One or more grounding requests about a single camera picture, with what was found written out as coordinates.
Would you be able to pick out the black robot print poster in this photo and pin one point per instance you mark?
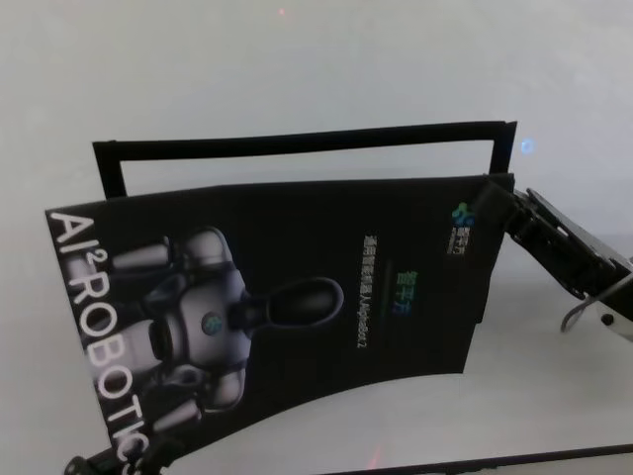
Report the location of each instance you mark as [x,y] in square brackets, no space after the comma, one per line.
[321,247]

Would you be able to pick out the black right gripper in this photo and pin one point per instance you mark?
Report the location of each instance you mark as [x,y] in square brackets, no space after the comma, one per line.
[564,247]

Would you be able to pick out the black metal frame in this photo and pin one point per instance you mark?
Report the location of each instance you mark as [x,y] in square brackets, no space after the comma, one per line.
[297,141]

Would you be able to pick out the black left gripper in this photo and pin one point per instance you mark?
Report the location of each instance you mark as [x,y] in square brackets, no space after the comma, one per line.
[96,460]

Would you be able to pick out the black table frame post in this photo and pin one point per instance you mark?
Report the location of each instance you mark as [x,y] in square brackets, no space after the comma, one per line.
[503,158]

